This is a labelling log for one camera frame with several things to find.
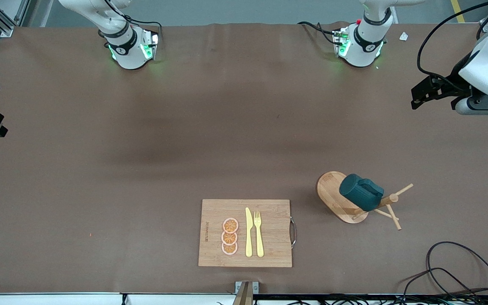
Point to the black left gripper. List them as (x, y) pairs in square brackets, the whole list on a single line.
[(454, 81)]

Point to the teal ribbed cup yellow inside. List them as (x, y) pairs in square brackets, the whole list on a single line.
[(360, 192)]

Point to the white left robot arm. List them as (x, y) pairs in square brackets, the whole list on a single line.
[(364, 42)]

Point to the small white paper scrap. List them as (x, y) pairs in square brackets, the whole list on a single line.
[(403, 36)]

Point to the wooden mug tree stand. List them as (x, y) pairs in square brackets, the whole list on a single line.
[(333, 192)]

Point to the bamboo cutting board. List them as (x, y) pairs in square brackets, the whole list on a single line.
[(269, 237)]

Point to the yellow plastic fork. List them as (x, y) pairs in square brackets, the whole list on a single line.
[(259, 237)]

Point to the yellow plastic knife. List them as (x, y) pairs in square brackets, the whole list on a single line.
[(248, 233)]

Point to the orange slice toy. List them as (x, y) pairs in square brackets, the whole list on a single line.
[(229, 249), (230, 225)]

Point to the aluminium frame profile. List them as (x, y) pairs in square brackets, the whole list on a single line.
[(486, 26), (4, 27)]

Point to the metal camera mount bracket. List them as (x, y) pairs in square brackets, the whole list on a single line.
[(246, 292)]

